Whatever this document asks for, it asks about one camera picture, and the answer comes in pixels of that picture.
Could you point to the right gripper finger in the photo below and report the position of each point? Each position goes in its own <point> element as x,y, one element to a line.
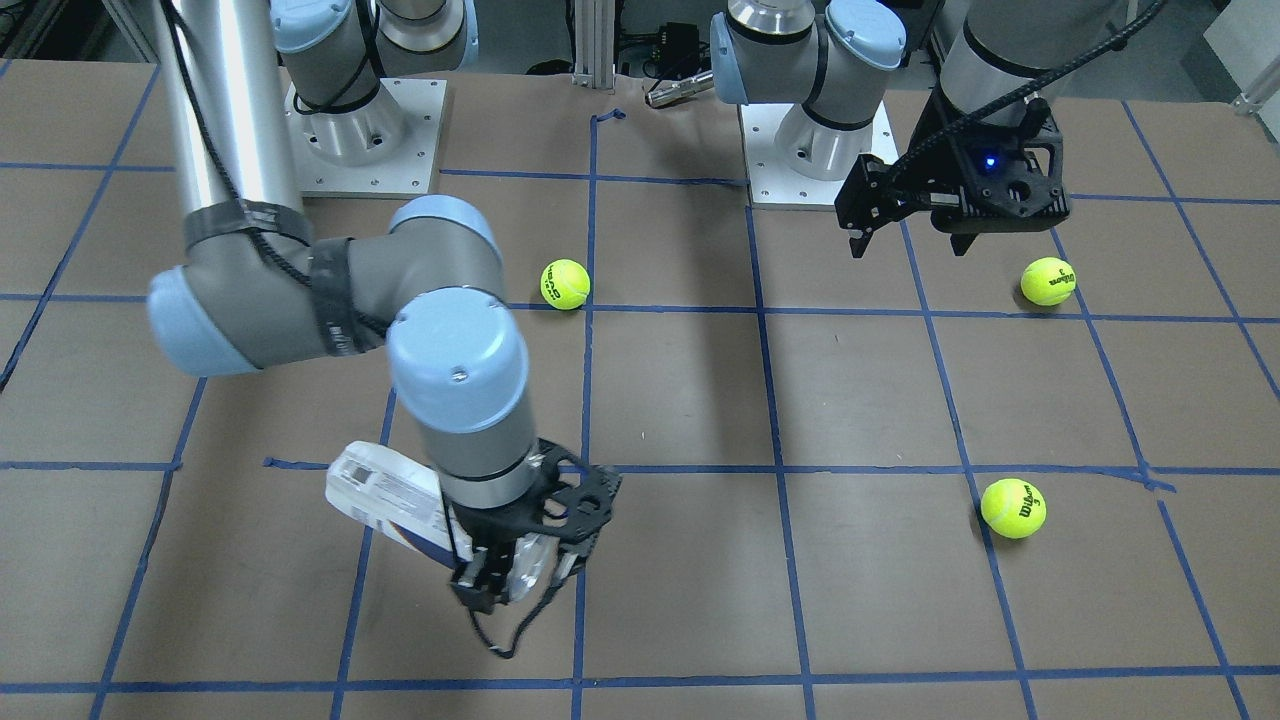
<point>481,584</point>
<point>569,561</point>

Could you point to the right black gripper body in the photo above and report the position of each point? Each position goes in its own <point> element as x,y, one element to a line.
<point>484,534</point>

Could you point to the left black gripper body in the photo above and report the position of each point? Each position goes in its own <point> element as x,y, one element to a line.
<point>932,148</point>

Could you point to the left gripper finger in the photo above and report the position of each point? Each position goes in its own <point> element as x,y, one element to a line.
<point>859,242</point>
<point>962,242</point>

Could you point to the clear tennis ball can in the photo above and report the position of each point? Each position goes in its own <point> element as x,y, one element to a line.
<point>397,497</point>

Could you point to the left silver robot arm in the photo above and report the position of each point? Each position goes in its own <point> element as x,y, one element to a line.
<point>836,60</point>

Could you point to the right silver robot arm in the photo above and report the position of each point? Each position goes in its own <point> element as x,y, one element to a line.
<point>260,289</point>

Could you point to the tennis ball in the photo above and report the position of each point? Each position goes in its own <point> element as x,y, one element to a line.
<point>1013,508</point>
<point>1047,282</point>
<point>565,284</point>

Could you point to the tennis ball centre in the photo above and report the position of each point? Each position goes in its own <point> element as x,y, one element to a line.
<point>565,284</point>

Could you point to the silver cylinder connector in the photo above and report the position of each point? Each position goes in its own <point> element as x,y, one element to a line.
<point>667,93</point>

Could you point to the black electronics box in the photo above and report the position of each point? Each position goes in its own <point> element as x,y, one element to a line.
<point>675,41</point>

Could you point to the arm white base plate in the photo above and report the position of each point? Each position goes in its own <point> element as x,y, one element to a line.
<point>410,150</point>
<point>770,170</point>

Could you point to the aluminium profile post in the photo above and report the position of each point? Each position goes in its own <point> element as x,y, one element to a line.
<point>594,37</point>

